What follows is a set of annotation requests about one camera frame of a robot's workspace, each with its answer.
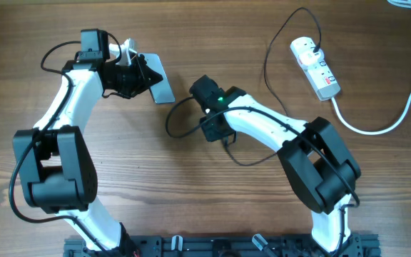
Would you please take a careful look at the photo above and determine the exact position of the Galaxy S25 smartphone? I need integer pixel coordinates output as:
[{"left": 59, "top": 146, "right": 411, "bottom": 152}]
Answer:
[{"left": 143, "top": 53, "right": 176, "bottom": 104}]

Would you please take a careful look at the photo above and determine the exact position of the black USB charging cable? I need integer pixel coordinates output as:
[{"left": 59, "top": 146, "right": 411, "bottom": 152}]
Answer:
[{"left": 221, "top": 6, "right": 323, "bottom": 168}]

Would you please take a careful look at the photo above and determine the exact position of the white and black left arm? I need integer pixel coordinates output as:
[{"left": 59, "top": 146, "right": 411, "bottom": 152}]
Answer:
[{"left": 9, "top": 29, "right": 168, "bottom": 256}]

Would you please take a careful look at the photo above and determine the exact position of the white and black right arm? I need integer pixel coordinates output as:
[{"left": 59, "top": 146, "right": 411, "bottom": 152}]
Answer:
[{"left": 189, "top": 76, "right": 361, "bottom": 256}]

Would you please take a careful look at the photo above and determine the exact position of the white charger plug adapter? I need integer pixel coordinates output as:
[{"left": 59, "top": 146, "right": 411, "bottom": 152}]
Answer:
[{"left": 297, "top": 49, "right": 324, "bottom": 69}]

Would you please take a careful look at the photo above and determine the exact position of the white power strip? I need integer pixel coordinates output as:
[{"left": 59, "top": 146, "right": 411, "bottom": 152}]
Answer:
[{"left": 290, "top": 36, "right": 340, "bottom": 101}]

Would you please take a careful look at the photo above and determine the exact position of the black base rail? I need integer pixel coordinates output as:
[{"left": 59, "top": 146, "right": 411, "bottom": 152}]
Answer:
[{"left": 63, "top": 233, "right": 382, "bottom": 257}]

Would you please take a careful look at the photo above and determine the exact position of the white power strip cable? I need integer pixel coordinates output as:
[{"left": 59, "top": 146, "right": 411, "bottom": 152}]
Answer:
[{"left": 330, "top": 46, "right": 411, "bottom": 136}]

